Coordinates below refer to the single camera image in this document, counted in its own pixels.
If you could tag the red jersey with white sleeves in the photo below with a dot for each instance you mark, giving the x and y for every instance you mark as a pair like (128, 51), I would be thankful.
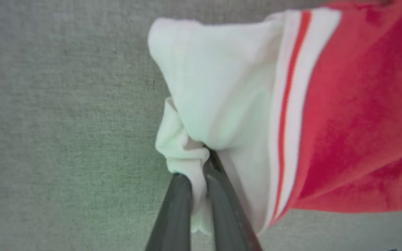
(344, 115)

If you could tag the grey fabric sofa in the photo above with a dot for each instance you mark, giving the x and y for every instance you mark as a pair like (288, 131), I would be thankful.
(65, 122)

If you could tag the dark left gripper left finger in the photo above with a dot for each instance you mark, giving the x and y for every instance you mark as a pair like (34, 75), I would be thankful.
(175, 216)

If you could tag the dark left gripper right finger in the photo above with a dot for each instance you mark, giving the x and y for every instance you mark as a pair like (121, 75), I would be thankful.
(227, 212)

